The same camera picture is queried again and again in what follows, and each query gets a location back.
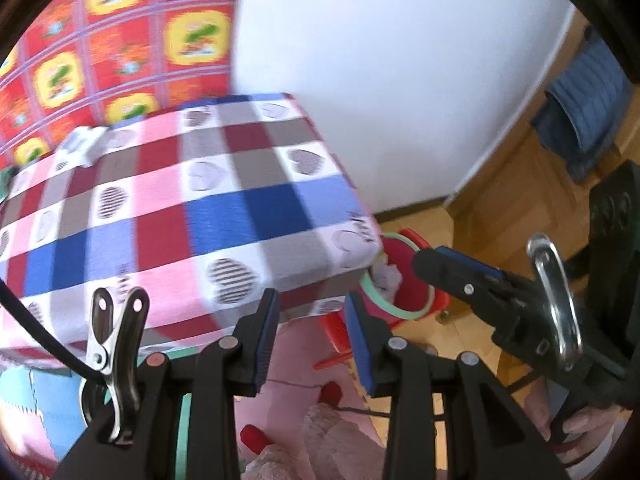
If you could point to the blue quilted cloth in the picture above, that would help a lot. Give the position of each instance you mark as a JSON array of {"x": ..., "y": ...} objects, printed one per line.
[{"x": 585, "y": 105}]

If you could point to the red fluffy slipper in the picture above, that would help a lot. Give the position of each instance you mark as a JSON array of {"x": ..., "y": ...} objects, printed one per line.
[
  {"x": 331, "y": 394},
  {"x": 255, "y": 440}
]

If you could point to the pink fuzzy slipper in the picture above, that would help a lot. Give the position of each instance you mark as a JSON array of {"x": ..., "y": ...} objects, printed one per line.
[{"x": 310, "y": 440}]

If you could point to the red bin with green rim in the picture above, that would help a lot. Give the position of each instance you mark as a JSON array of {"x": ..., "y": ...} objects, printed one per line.
[{"x": 415, "y": 295}]

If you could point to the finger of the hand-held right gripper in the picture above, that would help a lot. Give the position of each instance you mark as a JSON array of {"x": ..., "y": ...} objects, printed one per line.
[{"x": 450, "y": 270}]

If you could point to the colourful foam floor mat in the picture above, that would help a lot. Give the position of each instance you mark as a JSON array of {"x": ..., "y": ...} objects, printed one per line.
[{"x": 40, "y": 410}]

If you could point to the red bin lid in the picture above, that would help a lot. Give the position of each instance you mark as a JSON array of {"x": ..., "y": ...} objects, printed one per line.
[{"x": 412, "y": 237}]

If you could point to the red floral headboard cloth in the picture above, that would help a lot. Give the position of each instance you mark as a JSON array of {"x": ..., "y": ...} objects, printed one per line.
[{"x": 125, "y": 35}]

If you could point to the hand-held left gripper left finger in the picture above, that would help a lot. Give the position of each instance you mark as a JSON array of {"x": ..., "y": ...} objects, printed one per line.
[{"x": 266, "y": 345}]

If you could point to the white printed plastic bag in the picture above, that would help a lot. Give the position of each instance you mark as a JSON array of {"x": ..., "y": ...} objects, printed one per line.
[{"x": 387, "y": 277}]

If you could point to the green packet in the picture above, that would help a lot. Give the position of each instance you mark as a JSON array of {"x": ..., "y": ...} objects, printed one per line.
[{"x": 5, "y": 185}]

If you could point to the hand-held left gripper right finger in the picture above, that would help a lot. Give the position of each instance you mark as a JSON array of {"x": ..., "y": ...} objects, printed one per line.
[{"x": 357, "y": 355}]

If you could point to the person's right hand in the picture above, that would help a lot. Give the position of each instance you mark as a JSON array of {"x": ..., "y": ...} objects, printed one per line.
[{"x": 580, "y": 425}]

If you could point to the checked heart blanket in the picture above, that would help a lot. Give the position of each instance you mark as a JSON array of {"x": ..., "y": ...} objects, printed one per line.
[{"x": 175, "y": 210}]

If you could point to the metal spring clip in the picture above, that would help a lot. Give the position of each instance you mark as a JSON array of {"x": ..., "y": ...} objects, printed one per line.
[
  {"x": 567, "y": 330},
  {"x": 115, "y": 355}
]

